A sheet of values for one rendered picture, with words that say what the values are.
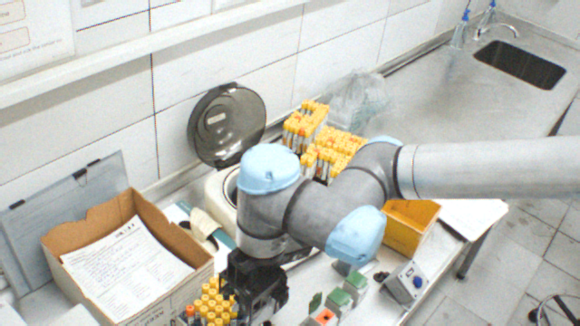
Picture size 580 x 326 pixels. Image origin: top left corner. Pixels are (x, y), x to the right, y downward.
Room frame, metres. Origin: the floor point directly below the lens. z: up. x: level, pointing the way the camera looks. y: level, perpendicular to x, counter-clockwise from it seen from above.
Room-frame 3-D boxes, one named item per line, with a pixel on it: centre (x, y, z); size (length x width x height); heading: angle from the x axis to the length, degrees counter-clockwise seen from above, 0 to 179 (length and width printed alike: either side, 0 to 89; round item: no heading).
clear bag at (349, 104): (1.39, -0.15, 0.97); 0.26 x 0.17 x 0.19; 157
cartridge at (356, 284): (0.68, -0.19, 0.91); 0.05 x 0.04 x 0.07; 53
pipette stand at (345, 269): (0.78, -0.20, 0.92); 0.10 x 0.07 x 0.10; 135
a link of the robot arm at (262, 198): (0.47, 0.02, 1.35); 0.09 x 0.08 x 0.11; 64
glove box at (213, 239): (0.75, 0.17, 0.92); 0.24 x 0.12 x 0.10; 53
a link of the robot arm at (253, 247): (0.47, 0.02, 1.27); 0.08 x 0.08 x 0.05
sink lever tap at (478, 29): (2.37, -0.99, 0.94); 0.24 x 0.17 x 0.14; 53
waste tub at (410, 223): (0.90, -0.32, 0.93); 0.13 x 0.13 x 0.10; 58
